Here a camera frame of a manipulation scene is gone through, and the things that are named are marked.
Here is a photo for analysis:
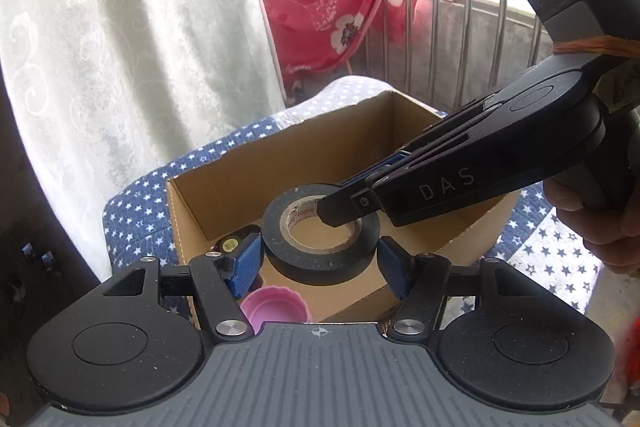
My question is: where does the orange red object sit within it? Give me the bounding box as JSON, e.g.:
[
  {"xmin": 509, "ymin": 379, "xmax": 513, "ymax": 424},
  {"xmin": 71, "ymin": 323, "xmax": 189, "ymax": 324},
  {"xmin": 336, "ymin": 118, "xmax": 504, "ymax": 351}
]
[{"xmin": 622, "ymin": 317, "xmax": 640, "ymax": 383}]

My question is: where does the pink plastic bowl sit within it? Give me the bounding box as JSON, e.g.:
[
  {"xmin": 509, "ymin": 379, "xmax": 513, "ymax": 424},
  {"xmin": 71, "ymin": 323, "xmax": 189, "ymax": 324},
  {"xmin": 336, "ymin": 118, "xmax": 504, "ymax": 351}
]
[{"xmin": 240, "ymin": 285, "xmax": 313, "ymax": 333}]

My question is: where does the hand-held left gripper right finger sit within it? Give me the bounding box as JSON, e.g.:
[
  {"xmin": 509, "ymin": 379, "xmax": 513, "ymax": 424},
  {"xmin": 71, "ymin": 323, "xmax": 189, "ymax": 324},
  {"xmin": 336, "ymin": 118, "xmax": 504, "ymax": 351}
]
[{"xmin": 377, "ymin": 237, "xmax": 551, "ymax": 341}]

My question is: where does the black flashlight yellow label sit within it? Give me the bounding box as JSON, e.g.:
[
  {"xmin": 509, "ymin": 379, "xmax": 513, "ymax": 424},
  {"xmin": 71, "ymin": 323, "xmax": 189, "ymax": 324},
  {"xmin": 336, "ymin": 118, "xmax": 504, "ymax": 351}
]
[{"xmin": 210, "ymin": 232, "xmax": 263, "ymax": 258}]

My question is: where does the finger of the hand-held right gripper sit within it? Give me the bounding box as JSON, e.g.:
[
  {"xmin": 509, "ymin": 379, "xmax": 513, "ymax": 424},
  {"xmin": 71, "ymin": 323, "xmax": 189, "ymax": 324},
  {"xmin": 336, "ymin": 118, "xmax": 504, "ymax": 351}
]
[
  {"xmin": 316, "ymin": 177, "xmax": 388, "ymax": 228},
  {"xmin": 345, "ymin": 97, "xmax": 501, "ymax": 185}
]

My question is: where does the person's right hand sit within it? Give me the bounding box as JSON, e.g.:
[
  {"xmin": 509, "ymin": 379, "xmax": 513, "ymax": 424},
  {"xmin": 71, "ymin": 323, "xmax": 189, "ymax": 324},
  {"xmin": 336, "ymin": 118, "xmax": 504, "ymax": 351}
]
[{"xmin": 544, "ymin": 179, "xmax": 640, "ymax": 279}]

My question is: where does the black electrical tape roll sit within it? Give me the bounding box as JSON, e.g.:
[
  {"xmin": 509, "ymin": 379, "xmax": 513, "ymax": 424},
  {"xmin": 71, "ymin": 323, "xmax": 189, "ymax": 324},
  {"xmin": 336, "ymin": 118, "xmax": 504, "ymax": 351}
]
[{"xmin": 261, "ymin": 183, "xmax": 382, "ymax": 286}]

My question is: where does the white patterned curtain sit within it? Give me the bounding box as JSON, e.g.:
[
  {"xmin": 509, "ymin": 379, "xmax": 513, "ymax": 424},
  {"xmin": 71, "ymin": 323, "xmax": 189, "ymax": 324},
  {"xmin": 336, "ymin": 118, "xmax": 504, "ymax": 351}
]
[{"xmin": 0, "ymin": 0, "xmax": 296, "ymax": 283}]

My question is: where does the white towel with blue stars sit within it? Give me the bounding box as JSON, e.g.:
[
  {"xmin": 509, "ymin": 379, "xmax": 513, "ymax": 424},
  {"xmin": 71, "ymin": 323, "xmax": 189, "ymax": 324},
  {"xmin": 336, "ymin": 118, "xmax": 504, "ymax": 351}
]
[{"xmin": 510, "ymin": 207, "xmax": 601, "ymax": 315}]

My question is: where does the cardboard box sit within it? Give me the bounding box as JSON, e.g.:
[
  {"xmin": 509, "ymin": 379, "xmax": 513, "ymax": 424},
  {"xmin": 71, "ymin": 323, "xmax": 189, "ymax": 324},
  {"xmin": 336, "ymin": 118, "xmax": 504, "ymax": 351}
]
[{"xmin": 165, "ymin": 89, "xmax": 521, "ymax": 333}]

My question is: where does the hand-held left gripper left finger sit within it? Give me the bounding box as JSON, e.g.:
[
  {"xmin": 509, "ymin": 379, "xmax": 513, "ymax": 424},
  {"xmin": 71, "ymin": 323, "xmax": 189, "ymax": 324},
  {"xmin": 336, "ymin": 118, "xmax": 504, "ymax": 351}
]
[{"xmin": 87, "ymin": 232, "xmax": 263, "ymax": 342}]

